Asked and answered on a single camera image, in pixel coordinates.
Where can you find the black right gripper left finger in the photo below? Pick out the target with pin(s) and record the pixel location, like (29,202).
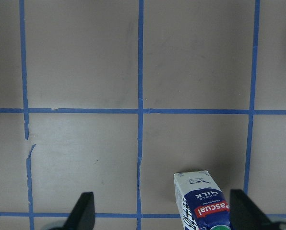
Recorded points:
(82,216)

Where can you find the Pascual milk carton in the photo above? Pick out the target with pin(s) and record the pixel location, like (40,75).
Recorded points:
(200,201)

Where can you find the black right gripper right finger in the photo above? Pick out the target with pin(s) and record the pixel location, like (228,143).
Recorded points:
(245,215)

